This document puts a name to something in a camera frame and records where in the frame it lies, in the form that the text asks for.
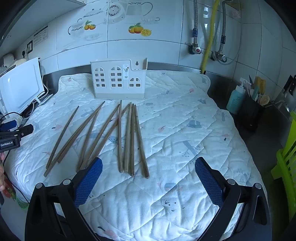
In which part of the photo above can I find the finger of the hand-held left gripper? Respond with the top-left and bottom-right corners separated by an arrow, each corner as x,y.
0,120 -> 18,131
15,124 -> 34,138

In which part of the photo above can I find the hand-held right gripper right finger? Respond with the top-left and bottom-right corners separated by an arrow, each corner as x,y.
195,157 -> 272,241

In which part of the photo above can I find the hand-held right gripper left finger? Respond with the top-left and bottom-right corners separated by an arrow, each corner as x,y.
24,157 -> 103,241

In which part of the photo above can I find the row of wooden chopsticks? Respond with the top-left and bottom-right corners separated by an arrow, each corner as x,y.
43,100 -> 149,180

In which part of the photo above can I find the white plastic chopstick holder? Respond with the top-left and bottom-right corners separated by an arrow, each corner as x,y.
90,57 -> 148,100

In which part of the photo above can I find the person's left hand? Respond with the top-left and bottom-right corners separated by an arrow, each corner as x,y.
0,153 -> 5,192

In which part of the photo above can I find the white cutting board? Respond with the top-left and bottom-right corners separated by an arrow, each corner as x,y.
0,57 -> 45,115

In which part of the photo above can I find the red green printed cloth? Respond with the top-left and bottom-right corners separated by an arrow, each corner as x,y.
2,176 -> 29,209

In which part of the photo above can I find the white quilted printed mat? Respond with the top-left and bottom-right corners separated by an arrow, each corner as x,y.
5,70 -> 264,241

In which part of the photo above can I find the cream plastic container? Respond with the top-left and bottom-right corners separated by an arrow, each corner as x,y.
2,53 -> 27,67

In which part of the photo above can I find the green dish rack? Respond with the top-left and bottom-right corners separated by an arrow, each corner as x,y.
270,126 -> 296,223

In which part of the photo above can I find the black utensil holder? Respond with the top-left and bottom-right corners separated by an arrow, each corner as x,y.
238,93 -> 265,133

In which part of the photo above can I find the blue soap dispenser bottle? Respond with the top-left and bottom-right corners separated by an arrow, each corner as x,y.
226,78 -> 246,114

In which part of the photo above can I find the white label sticker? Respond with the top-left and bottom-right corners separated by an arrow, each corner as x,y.
33,24 -> 49,47

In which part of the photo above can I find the steel cleaver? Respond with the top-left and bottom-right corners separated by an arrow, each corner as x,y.
276,75 -> 296,112

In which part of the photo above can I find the metal pipe valve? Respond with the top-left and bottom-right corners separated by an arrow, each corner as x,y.
211,51 -> 228,62

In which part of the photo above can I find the clear thin tube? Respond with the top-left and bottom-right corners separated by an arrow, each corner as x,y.
214,16 -> 242,65

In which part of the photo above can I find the red knob pipe valve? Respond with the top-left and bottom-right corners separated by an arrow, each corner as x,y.
188,43 -> 202,55

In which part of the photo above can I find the white power cable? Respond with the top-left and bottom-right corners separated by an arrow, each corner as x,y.
20,91 -> 50,116

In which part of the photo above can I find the yellow handled utensil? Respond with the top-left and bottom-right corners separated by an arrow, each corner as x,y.
254,76 -> 266,95

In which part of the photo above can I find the teaware and oranges wall decal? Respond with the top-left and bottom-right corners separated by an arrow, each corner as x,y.
68,0 -> 160,42

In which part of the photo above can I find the yellow gas hose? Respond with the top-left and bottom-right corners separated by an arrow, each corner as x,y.
200,0 -> 220,75

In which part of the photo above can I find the metal flexible hose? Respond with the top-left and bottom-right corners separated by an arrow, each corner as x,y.
192,0 -> 199,47
218,0 -> 228,52

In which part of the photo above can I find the pink wall sticker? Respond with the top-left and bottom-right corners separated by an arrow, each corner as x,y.
229,8 -> 242,20

